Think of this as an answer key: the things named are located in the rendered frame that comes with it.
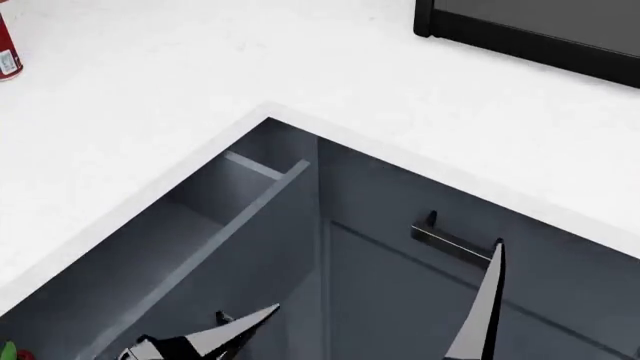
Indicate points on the grey open drawer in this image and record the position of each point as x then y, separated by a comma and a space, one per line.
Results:
200, 240

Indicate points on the red and green object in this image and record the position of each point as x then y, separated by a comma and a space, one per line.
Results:
11, 352

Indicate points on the grey base cabinet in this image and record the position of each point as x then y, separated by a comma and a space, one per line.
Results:
360, 180

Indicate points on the red cylindrical can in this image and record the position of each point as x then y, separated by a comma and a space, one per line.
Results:
7, 45

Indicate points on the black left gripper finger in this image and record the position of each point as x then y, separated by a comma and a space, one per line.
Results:
230, 328
230, 350

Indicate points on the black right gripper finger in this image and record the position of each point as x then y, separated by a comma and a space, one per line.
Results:
482, 307

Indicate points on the black microwave oven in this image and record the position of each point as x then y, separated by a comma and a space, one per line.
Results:
530, 26

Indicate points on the grey closed drawer front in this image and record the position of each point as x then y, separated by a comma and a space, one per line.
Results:
390, 292

